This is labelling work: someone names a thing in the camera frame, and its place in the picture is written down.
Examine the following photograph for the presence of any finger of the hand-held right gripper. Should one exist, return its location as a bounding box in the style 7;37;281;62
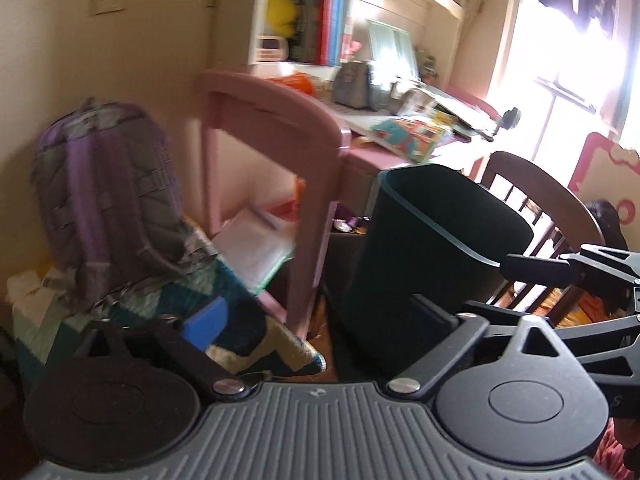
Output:
506;243;640;311
462;300;640;361

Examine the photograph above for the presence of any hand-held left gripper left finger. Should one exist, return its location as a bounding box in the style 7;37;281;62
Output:
86;297;247;402

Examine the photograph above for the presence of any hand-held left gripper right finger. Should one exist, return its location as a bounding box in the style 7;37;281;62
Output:
386;294;577;402

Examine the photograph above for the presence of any dark green trash bin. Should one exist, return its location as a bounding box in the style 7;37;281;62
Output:
320;164;536;382

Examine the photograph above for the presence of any red patterned cloth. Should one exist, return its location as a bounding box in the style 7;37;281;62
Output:
594;419;640;480

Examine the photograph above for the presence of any orange cloth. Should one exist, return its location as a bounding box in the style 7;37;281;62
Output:
559;290;632;332

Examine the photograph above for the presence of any teal zigzag quilt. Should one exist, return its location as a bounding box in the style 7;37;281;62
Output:
10;217;329;396

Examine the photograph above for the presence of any dark fuzzy object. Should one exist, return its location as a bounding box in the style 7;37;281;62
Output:
581;199;631;252

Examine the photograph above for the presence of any brown wooden chair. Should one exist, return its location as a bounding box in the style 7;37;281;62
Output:
479;150;610;327

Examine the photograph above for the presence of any white paper stack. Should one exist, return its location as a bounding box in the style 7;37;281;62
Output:
212;204;299;297

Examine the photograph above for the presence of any red white play board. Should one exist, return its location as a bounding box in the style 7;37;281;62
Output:
571;131;640;223

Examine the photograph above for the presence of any purple snack packet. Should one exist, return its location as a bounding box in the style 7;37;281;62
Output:
332;214;374;236

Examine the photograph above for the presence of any black desk clamp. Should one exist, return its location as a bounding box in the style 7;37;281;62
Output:
482;107;522;142

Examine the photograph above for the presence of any purple grey backpack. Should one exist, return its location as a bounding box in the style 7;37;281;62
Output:
32;97;219;312

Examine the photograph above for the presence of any pile of papers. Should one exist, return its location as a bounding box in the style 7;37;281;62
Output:
392;86;497;142

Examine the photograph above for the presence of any white folded cloth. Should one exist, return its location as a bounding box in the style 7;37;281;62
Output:
7;267;67;307

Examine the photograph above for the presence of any colourful picture book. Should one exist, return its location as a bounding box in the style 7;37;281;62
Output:
369;115;449;164

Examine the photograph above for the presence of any bright window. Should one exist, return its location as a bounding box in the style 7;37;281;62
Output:
495;0;628;166

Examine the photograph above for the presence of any pink desk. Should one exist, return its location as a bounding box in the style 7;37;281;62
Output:
194;70;501;342

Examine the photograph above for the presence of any grey pouch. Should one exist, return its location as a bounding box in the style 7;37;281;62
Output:
332;60;382;111

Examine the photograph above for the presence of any orange plastic object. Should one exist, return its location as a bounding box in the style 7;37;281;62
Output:
272;72;316;97

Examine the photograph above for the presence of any pink white alarm clock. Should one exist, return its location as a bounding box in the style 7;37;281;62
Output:
255;35;289;61

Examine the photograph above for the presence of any blue book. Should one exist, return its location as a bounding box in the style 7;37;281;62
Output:
334;0;355;67

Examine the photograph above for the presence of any white desk shelf hutch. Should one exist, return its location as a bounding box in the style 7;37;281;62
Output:
247;0;469;68

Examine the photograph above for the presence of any red book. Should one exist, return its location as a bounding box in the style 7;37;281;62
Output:
320;0;342;66

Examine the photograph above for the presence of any yellow plush toy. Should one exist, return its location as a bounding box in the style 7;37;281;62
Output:
266;0;301;37

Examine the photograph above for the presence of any dark grey box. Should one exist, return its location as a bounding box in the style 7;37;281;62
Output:
291;0;326;64

